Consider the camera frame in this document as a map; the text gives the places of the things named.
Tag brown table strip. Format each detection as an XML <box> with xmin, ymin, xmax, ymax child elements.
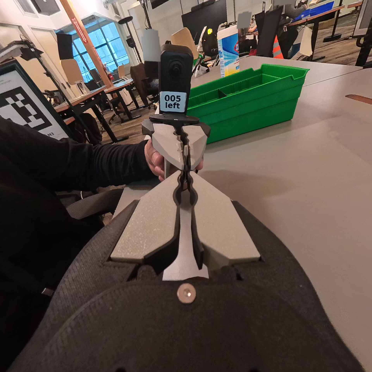
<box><xmin>345</xmin><ymin>93</ymin><xmax>372</xmax><ymax>105</ymax></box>

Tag black bag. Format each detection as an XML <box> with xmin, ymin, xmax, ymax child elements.
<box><xmin>70</xmin><ymin>113</ymin><xmax>103</xmax><ymax>145</ymax></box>

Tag large black monitor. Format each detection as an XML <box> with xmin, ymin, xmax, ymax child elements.
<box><xmin>181</xmin><ymin>0</ymin><xmax>228</xmax><ymax>30</ymax></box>

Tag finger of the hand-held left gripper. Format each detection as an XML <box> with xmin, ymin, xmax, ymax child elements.
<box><xmin>152</xmin><ymin>123</ymin><xmax>187</xmax><ymax>171</ymax></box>
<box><xmin>183</xmin><ymin>124</ymin><xmax>207</xmax><ymax>171</ymax></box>

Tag white hanging bag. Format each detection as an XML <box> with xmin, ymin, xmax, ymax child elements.
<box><xmin>299</xmin><ymin>26</ymin><xmax>313</xmax><ymax>57</ymax></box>

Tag wooden beam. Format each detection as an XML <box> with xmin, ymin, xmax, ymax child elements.
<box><xmin>59</xmin><ymin>0</ymin><xmax>114</xmax><ymax>88</ymax></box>

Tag framed black-white patterned sign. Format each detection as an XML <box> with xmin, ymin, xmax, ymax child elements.
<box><xmin>0</xmin><ymin>62</ymin><xmax>72</xmax><ymax>140</ymax></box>

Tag grey chair armrest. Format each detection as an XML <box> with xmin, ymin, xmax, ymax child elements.
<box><xmin>66</xmin><ymin>188</ymin><xmax>124</xmax><ymax>220</ymax></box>

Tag black light stand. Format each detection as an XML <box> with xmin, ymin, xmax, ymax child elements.
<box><xmin>117</xmin><ymin>16</ymin><xmax>138</xmax><ymax>50</ymax></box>

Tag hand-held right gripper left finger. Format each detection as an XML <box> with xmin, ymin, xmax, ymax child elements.
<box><xmin>109</xmin><ymin>170</ymin><xmax>183</xmax><ymax>275</ymax></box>

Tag white wipes canister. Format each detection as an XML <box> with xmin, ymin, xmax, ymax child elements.
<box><xmin>217</xmin><ymin>25</ymin><xmax>241</xmax><ymax>78</ymax></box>

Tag cardboard sheet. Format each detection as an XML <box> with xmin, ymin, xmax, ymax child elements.
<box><xmin>60</xmin><ymin>58</ymin><xmax>84</xmax><ymax>85</ymax></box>
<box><xmin>171</xmin><ymin>27</ymin><xmax>198</xmax><ymax>56</ymax></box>

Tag long desk with blue top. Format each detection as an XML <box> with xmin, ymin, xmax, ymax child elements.
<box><xmin>286</xmin><ymin>1</ymin><xmax>364</xmax><ymax>30</ymax></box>

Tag person's left hand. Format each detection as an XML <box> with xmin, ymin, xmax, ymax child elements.
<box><xmin>144</xmin><ymin>139</ymin><xmax>166</xmax><ymax>182</ymax></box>

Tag large window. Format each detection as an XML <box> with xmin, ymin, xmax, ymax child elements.
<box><xmin>55</xmin><ymin>13</ymin><xmax>131</xmax><ymax>78</ymax></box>

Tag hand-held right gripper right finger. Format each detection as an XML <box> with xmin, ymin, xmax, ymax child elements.
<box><xmin>189</xmin><ymin>174</ymin><xmax>261</xmax><ymax>270</ymax></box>

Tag person's left forearm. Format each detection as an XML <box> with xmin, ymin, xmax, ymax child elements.
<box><xmin>0</xmin><ymin>116</ymin><xmax>152</xmax><ymax>193</ymax></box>

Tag wooden desk with black legs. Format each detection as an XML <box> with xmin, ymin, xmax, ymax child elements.
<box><xmin>54</xmin><ymin>86</ymin><xmax>121</xmax><ymax>143</ymax></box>
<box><xmin>104</xmin><ymin>78</ymin><xmax>143</xmax><ymax>121</ymax></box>

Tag black square panel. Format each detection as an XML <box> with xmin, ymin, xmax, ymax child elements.
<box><xmin>56</xmin><ymin>33</ymin><xmax>74</xmax><ymax>60</ymax></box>

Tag green plastic bin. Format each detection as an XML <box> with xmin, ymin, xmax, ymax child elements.
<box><xmin>186</xmin><ymin>64</ymin><xmax>310</xmax><ymax>145</ymax></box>

